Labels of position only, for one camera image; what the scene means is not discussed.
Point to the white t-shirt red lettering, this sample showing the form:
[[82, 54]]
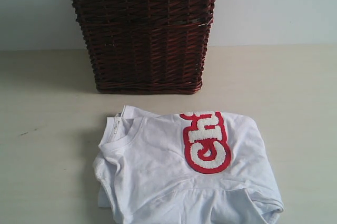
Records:
[[193, 167]]

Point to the dark red wicker basket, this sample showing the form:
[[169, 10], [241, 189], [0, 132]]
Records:
[[146, 46]]

